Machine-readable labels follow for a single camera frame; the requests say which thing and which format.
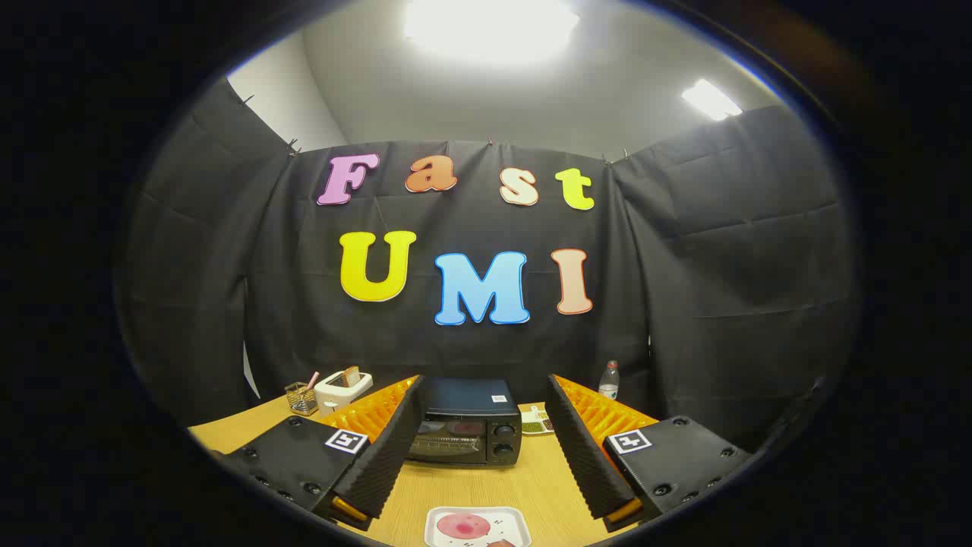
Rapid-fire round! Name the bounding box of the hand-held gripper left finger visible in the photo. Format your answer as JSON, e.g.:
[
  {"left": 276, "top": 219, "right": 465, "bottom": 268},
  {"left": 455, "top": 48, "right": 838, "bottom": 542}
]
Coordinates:
[{"left": 209, "top": 374, "right": 426, "bottom": 533}]

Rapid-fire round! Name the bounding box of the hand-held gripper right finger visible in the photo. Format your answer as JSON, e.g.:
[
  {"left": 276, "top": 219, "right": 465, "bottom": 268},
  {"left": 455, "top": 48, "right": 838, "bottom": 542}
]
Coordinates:
[{"left": 545, "top": 374, "right": 753, "bottom": 533}]

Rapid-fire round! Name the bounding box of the black toaster oven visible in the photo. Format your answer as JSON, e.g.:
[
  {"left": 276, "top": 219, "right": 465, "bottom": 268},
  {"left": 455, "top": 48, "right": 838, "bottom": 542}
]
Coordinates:
[{"left": 406, "top": 378, "right": 523, "bottom": 466}]

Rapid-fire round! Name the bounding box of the white square plate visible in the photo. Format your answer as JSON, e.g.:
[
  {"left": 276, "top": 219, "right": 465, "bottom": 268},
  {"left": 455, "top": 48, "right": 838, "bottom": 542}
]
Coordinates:
[{"left": 424, "top": 506, "right": 532, "bottom": 547}]

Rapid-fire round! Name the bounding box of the pink ham slice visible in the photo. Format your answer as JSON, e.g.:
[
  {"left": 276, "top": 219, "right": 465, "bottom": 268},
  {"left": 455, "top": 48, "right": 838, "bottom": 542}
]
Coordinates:
[{"left": 437, "top": 513, "right": 491, "bottom": 539}]

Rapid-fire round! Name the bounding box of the white pop-up toaster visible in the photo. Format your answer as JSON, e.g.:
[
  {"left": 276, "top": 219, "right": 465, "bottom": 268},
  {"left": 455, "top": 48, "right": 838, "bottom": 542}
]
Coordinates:
[{"left": 314, "top": 371, "right": 374, "bottom": 416}]

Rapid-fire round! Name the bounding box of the black backdrop cloth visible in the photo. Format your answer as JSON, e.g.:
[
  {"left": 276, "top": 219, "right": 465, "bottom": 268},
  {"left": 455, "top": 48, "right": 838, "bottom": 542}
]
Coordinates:
[{"left": 114, "top": 76, "right": 859, "bottom": 449}]

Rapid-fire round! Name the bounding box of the small ceiling light panel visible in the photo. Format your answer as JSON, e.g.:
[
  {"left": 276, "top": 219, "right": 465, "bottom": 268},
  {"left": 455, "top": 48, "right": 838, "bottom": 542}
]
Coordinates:
[{"left": 681, "top": 78, "right": 743, "bottom": 121}]

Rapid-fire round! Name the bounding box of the large ceiling light panel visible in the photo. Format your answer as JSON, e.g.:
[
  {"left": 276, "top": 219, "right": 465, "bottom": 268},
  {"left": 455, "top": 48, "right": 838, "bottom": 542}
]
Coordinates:
[{"left": 402, "top": 0, "right": 582, "bottom": 65}]

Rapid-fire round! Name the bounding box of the metal wire basket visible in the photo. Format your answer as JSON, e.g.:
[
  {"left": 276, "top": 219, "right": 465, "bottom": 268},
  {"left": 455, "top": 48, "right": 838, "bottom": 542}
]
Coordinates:
[{"left": 285, "top": 381, "right": 320, "bottom": 416}]

